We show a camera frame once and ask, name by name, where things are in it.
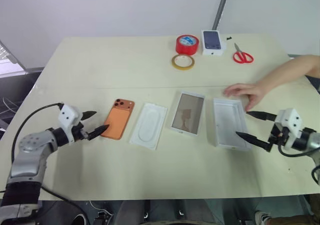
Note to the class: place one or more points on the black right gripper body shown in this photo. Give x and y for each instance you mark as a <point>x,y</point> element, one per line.
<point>276,135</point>

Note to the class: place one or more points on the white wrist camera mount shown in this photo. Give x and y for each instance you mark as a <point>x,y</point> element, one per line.
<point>290,117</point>
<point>67,115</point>

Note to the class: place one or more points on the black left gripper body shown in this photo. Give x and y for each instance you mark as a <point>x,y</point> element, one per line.
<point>80,133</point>

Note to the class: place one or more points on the person bare forearm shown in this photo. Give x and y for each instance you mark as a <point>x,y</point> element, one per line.
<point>292,70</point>

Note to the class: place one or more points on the orange smartphone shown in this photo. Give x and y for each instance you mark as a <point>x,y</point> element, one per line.
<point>117,120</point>

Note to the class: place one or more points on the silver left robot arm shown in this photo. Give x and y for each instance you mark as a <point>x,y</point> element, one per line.
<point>32,145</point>

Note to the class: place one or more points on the window with metal frame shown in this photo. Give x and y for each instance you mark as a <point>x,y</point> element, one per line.
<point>10,57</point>

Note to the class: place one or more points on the dark rounded shape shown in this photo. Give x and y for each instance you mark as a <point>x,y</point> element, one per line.
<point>78,218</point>

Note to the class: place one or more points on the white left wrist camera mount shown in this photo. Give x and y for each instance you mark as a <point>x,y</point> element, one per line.
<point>67,115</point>

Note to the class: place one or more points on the person bare hand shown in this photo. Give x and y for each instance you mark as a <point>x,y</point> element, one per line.
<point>250,92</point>

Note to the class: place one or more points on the brown trousers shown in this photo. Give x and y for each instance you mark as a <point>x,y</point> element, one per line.
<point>300,217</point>

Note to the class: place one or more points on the red tape roll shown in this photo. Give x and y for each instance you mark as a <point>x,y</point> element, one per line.
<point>180,48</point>

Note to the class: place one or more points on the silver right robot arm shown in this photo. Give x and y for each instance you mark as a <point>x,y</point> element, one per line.
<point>316,141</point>

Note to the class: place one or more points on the white moulded tray insert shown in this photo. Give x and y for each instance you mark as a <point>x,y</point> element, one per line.
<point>150,127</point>

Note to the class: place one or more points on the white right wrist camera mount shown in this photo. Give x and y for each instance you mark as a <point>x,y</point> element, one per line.
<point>290,117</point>

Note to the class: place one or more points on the white sneaker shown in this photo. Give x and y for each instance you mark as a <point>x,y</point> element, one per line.
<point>262,217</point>

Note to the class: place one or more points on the person dark blue clothing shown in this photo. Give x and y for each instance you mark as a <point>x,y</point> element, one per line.
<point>315,83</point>

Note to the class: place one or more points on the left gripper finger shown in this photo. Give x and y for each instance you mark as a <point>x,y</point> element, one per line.
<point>98,132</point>
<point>87,115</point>

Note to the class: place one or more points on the white box blue phone print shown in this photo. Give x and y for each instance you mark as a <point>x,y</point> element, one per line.
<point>212,40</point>

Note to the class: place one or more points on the yellow tape roll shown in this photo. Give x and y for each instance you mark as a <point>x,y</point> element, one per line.
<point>175,65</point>

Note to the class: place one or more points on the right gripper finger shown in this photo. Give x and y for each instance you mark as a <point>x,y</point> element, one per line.
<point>262,115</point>
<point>255,139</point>

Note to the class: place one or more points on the grey metal pole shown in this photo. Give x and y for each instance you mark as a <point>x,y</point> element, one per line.
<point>221,7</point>

